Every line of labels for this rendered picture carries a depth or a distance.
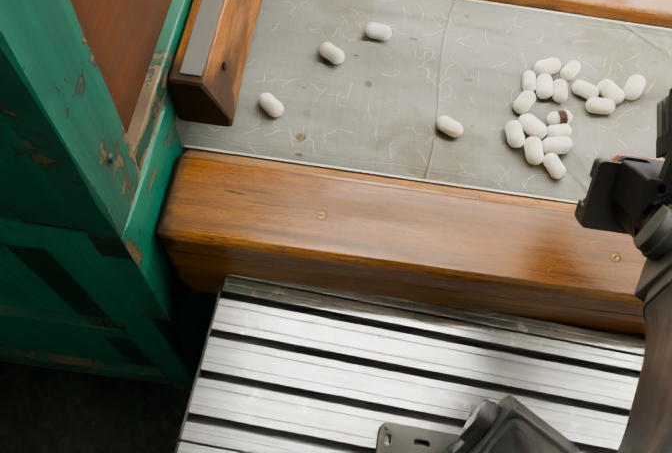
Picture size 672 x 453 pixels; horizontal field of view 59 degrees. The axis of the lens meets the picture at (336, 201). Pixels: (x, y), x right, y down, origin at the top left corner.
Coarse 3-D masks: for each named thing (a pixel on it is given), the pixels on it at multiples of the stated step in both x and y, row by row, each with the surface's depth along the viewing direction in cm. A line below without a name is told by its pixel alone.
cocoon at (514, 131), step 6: (510, 126) 70; (516, 126) 70; (510, 132) 70; (516, 132) 69; (522, 132) 70; (510, 138) 70; (516, 138) 69; (522, 138) 69; (510, 144) 70; (516, 144) 69; (522, 144) 70
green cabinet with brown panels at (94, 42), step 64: (0, 0) 28; (64, 0) 35; (128, 0) 48; (192, 0) 62; (0, 64) 31; (64, 64) 36; (128, 64) 50; (0, 128) 37; (64, 128) 37; (128, 128) 52; (0, 192) 46; (64, 192) 44; (128, 192) 51
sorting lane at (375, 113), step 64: (320, 0) 79; (384, 0) 80; (448, 0) 81; (256, 64) 73; (320, 64) 74; (384, 64) 75; (448, 64) 76; (512, 64) 77; (640, 64) 79; (192, 128) 68; (256, 128) 69; (320, 128) 70; (384, 128) 71; (576, 128) 73; (640, 128) 74; (512, 192) 68; (576, 192) 69
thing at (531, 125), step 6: (528, 114) 71; (522, 120) 71; (528, 120) 70; (534, 120) 70; (522, 126) 71; (528, 126) 70; (534, 126) 70; (540, 126) 70; (528, 132) 71; (534, 132) 70; (540, 132) 70; (546, 132) 70; (540, 138) 71
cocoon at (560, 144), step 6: (546, 138) 70; (552, 138) 69; (558, 138) 69; (564, 138) 69; (546, 144) 69; (552, 144) 69; (558, 144) 69; (564, 144) 69; (570, 144) 69; (546, 150) 69; (552, 150) 69; (558, 150) 69; (564, 150) 69
